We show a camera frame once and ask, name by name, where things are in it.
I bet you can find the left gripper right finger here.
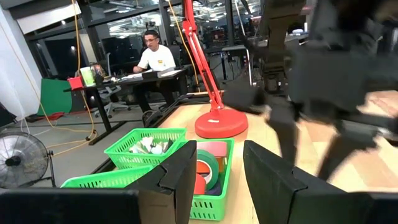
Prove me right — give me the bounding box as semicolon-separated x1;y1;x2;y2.
243;139;309;224

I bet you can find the red box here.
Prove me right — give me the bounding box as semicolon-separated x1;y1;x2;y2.
67;77;84;91

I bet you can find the orange tape roll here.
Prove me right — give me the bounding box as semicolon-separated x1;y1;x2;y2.
196;157;225;175

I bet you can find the white paper sheet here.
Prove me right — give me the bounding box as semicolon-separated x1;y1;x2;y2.
160;70;184;78

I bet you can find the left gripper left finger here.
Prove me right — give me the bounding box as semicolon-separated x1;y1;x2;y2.
125;139;198;224

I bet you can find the green cup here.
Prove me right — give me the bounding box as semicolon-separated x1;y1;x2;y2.
80;66;96;87

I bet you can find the black lamp cable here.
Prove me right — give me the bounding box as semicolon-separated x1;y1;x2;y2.
141;95;187;128

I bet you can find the grey office chair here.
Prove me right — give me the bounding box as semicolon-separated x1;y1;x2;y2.
93;52;131;119

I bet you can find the black desk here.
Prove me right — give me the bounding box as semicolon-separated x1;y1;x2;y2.
63;67;189;146
222;45;265;85

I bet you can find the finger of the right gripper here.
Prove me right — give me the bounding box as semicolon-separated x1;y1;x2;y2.
316;121;379;182
267;104;302;165

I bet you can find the black case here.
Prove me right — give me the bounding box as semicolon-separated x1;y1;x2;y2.
0;102;18;127

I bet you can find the grey floor fan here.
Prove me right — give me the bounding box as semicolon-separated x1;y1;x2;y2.
0;130;56;189

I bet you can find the white hanging cable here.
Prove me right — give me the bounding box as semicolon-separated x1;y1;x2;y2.
233;0;253;86

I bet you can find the pink tape roll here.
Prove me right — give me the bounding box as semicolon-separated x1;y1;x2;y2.
197;141;228;158

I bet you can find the red cloth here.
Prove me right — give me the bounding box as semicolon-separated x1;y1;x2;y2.
26;111;65;123

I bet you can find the black box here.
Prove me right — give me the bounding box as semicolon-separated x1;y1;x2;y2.
141;70;159;80

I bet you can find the green tape roll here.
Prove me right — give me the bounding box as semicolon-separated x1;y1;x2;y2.
196;149;220;191

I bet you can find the green board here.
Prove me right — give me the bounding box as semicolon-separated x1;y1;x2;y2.
36;78;73;116

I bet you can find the person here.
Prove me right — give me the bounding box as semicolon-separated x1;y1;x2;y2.
132;29;177;113

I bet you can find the yellow extension cord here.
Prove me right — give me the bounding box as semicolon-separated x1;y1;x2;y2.
166;0;200;93
30;0;97;156

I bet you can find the red tape roll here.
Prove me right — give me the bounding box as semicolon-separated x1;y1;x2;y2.
193;173;208;196

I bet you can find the red desk lamp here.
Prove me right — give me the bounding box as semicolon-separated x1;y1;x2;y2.
182;0;249;139

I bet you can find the purple tape roll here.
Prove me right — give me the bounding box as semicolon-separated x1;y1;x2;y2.
205;180;223;197

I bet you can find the green plastic basket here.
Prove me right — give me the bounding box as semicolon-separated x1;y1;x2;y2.
103;127;188;170
186;138;236;222
60;164;155;189

